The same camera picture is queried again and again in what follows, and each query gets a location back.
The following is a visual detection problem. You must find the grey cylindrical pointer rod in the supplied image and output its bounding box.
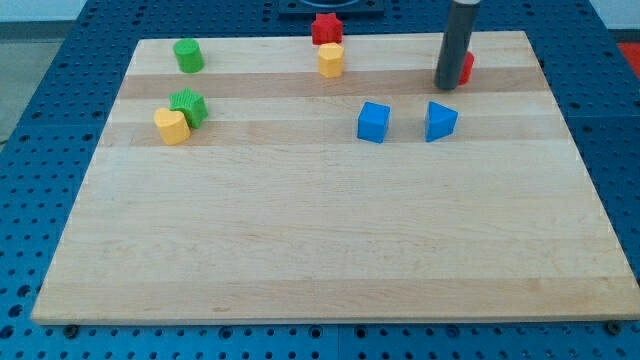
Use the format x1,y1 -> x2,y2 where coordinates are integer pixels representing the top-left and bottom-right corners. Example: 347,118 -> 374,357
434,0 -> 481,91

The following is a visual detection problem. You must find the blue triangular prism block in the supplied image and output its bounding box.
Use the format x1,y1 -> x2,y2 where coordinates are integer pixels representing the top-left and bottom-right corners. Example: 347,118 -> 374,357
425,101 -> 458,142

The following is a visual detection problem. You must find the red block behind rod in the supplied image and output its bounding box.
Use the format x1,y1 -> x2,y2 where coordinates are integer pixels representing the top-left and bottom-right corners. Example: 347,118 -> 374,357
458,51 -> 475,85

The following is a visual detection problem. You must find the yellow hexagon block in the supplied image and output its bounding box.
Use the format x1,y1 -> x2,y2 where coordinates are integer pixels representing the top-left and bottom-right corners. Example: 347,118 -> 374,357
317,43 -> 345,78

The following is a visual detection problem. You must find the yellow heart block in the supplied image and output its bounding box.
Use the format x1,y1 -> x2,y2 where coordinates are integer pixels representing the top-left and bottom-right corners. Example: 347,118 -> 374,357
154,108 -> 191,145

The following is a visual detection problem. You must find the red star block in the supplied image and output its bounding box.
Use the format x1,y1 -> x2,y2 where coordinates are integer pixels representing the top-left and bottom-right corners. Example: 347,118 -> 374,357
311,13 -> 343,45

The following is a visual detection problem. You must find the green star block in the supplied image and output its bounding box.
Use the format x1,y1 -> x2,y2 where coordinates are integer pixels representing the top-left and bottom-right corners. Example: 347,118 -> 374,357
169,88 -> 208,129

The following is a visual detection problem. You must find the blue cube block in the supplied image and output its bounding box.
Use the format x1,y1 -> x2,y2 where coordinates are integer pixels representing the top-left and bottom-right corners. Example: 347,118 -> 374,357
357,102 -> 391,143

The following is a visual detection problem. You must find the green cylinder block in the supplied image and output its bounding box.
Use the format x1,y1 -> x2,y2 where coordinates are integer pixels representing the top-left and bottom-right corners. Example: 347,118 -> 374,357
173,38 -> 204,73

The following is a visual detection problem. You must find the wooden board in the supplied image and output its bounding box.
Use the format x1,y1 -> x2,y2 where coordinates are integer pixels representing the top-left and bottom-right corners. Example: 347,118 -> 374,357
32,31 -> 639,326

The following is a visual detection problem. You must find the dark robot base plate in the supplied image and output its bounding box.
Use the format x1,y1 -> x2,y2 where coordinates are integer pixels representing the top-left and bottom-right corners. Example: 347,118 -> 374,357
277,0 -> 385,17

